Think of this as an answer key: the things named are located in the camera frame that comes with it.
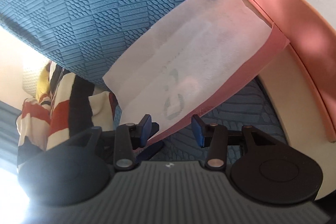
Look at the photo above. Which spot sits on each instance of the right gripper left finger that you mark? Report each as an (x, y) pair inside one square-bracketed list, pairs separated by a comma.
[(131, 136)]

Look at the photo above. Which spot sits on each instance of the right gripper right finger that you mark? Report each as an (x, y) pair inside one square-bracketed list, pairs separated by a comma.
[(215, 138)]

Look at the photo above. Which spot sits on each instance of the pink white paper bag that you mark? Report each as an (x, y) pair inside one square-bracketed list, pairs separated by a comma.
[(191, 61)]

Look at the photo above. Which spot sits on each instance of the striped red black blanket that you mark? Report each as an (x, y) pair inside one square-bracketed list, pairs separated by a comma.
[(73, 106)]

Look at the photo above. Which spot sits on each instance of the yellow plush toy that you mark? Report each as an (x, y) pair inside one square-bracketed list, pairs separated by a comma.
[(43, 84)]

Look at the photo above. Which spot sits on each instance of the white quilted headboard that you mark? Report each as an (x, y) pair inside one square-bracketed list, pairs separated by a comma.
[(29, 82)]

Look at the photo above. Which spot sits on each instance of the blue textured pillow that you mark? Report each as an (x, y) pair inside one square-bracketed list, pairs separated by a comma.
[(84, 37)]

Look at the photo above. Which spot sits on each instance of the pink open cardboard box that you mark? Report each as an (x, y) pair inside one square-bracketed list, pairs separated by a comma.
[(288, 24)]

